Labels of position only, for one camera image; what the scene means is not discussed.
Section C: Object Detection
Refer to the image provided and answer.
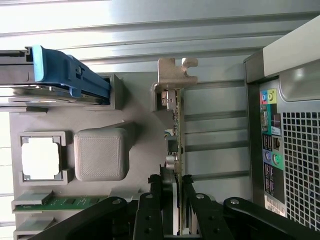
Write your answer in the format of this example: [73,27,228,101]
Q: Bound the open grey PC case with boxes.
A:
[243,17,320,231]

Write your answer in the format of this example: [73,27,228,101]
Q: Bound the silver CPU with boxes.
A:
[21,136,62,180]

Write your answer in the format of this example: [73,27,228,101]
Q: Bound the green RAM stick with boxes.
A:
[14,196,108,212]

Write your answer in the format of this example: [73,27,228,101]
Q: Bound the grey plastic parts rack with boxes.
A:
[8,72,185,240]

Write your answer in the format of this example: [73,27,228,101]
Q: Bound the hard disk in blue carrier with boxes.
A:
[0,44,112,107]

